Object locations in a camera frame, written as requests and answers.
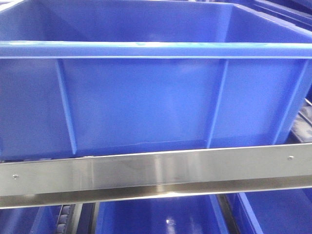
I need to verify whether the steel shelf front rail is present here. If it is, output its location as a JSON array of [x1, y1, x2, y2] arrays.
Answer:
[[0, 143, 312, 208]]

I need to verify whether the blue bin lower centre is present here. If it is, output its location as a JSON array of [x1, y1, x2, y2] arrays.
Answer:
[[95, 195, 229, 234]]

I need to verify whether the blue bin lower right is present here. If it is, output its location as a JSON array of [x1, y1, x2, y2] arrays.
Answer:
[[226, 188, 312, 234]]

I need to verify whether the blue bin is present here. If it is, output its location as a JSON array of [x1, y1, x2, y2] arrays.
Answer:
[[95, 195, 229, 234], [226, 188, 312, 234]]

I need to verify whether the large blue plastic box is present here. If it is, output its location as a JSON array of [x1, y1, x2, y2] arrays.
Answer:
[[0, 0, 312, 160]]

